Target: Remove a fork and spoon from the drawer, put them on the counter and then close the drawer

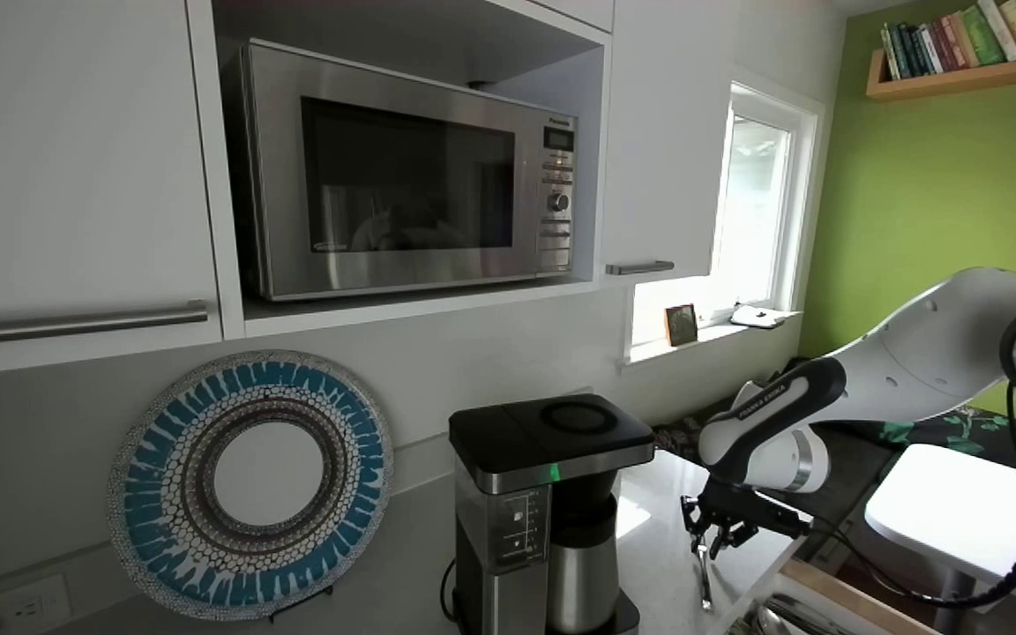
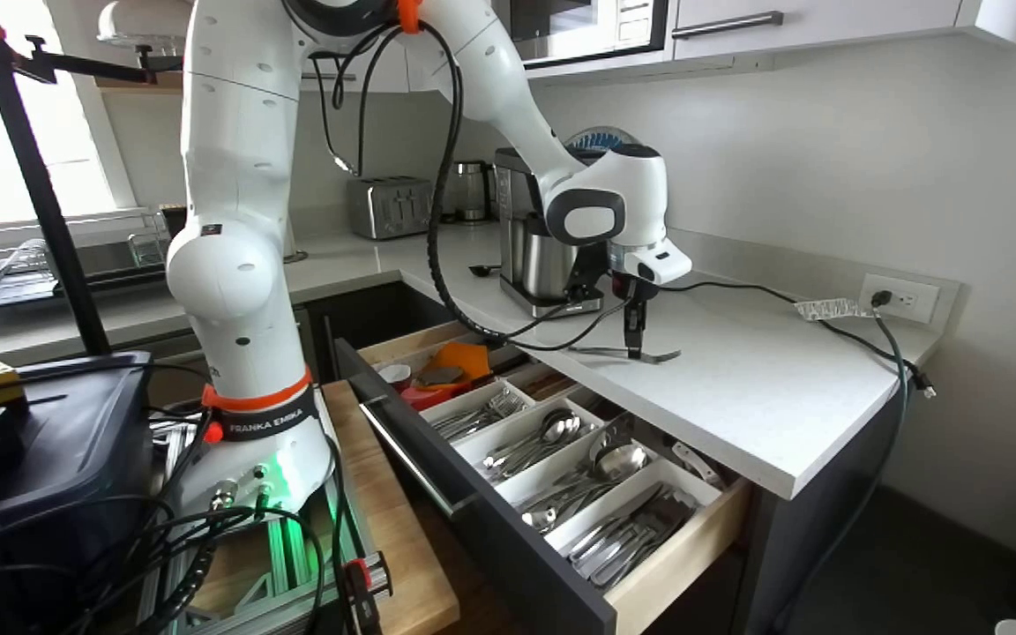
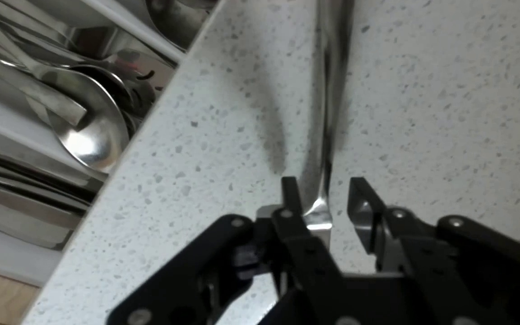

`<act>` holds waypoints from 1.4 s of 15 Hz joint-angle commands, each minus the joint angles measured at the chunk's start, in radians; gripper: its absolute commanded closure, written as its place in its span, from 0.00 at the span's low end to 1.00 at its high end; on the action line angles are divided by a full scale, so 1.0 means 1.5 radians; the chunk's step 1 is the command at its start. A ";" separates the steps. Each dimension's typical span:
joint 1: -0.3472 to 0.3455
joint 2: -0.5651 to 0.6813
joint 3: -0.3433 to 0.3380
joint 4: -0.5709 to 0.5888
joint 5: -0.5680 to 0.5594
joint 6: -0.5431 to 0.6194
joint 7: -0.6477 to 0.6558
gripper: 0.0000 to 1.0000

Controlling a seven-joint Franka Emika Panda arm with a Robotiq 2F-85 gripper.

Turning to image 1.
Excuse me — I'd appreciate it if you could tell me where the narrow white cabinet door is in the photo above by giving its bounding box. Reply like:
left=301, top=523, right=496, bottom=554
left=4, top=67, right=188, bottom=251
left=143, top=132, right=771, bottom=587
left=596, top=0, right=730, bottom=284

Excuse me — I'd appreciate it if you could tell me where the thin green book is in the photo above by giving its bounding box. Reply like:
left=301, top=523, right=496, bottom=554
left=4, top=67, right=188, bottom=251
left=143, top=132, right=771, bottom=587
left=879, top=22, right=907, bottom=84

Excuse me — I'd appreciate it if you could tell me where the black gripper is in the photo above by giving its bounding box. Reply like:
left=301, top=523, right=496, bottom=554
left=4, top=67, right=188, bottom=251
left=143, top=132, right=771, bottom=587
left=681, top=475, right=820, bottom=568

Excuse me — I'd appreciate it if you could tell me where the red book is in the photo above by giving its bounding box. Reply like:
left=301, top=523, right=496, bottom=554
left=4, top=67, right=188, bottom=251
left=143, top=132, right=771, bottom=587
left=926, top=12, right=972, bottom=73

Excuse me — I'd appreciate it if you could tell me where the stainless steel fork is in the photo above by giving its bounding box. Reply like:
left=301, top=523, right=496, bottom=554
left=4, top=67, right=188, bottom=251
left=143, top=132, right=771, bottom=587
left=695, top=550, right=728, bottom=617

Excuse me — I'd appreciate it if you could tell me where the long steel cabinet handle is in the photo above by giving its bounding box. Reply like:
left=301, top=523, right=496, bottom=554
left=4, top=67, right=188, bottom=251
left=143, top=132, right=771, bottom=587
left=0, top=299, right=216, bottom=351

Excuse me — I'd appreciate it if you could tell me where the white book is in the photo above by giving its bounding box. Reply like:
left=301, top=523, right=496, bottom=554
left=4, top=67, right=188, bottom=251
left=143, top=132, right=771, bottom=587
left=972, top=0, right=1016, bottom=67

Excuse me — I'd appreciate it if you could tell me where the white wall outlet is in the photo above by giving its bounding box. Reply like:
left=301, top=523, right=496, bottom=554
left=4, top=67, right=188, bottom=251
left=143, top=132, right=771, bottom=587
left=0, top=570, right=73, bottom=635

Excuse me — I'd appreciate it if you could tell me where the pale grey book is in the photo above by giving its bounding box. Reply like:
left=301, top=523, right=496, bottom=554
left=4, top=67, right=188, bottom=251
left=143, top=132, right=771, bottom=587
left=913, top=22, right=944, bottom=79

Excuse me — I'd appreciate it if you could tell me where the wide white cabinet door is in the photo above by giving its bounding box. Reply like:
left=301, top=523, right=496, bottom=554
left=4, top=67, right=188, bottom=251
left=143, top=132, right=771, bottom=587
left=0, top=0, right=225, bottom=380

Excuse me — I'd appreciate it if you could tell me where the small black picture frame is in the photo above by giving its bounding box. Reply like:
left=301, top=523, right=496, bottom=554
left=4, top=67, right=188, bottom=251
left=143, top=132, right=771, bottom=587
left=663, top=299, right=703, bottom=351

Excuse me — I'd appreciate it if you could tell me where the short steel cabinet handle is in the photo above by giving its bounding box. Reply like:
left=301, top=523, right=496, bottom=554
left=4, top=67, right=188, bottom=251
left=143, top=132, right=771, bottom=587
left=603, top=256, right=681, bottom=280

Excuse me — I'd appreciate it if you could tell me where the black steel coffee maker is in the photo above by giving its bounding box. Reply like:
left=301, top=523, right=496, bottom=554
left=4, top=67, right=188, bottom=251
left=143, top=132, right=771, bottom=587
left=444, top=388, right=658, bottom=635

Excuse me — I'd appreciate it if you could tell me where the stainless steel coffee carafe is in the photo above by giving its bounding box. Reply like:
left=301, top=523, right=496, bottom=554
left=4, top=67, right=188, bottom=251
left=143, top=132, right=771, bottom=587
left=544, top=468, right=641, bottom=635

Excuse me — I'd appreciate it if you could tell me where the stainless steel microwave oven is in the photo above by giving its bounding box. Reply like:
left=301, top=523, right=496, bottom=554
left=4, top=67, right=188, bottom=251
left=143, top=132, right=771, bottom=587
left=228, top=34, right=582, bottom=308

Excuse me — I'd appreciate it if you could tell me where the blue woven round plate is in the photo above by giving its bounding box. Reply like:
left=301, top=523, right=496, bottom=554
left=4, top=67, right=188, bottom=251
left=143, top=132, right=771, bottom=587
left=109, top=351, right=398, bottom=626

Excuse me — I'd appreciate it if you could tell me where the bright green book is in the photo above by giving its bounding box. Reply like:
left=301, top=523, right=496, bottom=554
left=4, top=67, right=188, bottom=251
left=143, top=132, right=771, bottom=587
left=953, top=5, right=1010, bottom=70

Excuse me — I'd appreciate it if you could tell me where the small white sill object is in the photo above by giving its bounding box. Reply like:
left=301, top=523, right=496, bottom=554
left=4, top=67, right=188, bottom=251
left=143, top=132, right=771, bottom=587
left=728, top=299, right=793, bottom=333

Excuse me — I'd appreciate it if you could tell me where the white framed window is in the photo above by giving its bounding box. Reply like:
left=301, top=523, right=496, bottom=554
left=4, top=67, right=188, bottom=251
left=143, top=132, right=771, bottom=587
left=713, top=82, right=826, bottom=318

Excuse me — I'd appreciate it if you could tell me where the dark wooden kitchen drawer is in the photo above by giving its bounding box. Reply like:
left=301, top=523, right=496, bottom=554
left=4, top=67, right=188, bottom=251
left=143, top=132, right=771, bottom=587
left=750, top=559, right=943, bottom=635

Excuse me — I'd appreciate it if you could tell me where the dark teal book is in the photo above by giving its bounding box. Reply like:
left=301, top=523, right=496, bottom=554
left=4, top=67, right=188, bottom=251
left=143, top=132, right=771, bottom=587
left=887, top=19, right=926, bottom=82

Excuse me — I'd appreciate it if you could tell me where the wooden wall book shelf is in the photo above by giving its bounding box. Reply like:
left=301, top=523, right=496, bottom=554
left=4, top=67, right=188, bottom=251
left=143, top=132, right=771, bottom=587
left=863, top=47, right=1016, bottom=106

